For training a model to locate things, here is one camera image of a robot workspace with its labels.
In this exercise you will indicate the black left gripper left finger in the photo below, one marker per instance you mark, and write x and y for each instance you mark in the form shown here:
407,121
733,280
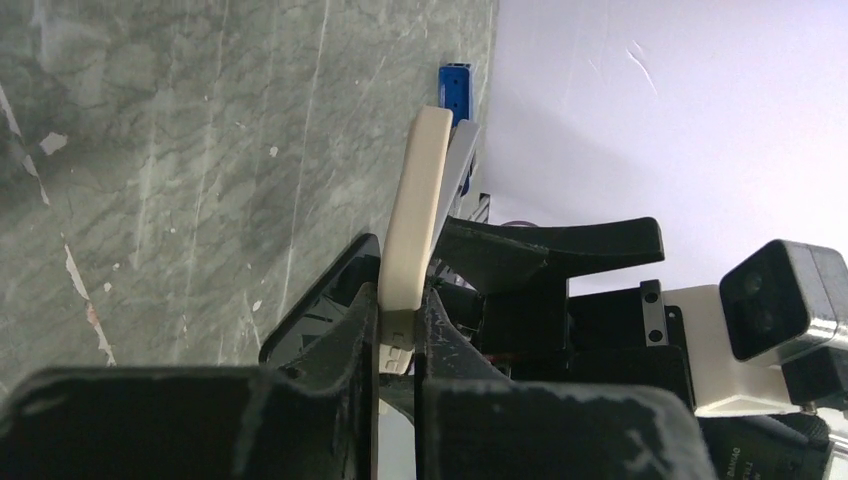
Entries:
313,418

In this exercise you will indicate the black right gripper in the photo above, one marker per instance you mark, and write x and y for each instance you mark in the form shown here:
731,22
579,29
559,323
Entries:
522,326

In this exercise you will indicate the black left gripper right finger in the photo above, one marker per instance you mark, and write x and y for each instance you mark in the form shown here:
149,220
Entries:
473,422

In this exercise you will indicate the beige phone case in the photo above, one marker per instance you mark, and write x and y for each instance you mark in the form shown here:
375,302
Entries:
406,251

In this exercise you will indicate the black phone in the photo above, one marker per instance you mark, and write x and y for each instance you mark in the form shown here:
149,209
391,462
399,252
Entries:
460,152
325,303

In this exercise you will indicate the black phone front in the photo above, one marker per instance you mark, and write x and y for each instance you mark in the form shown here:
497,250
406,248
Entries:
460,152

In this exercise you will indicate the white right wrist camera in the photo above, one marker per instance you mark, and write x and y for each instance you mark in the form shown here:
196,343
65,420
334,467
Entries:
771,336

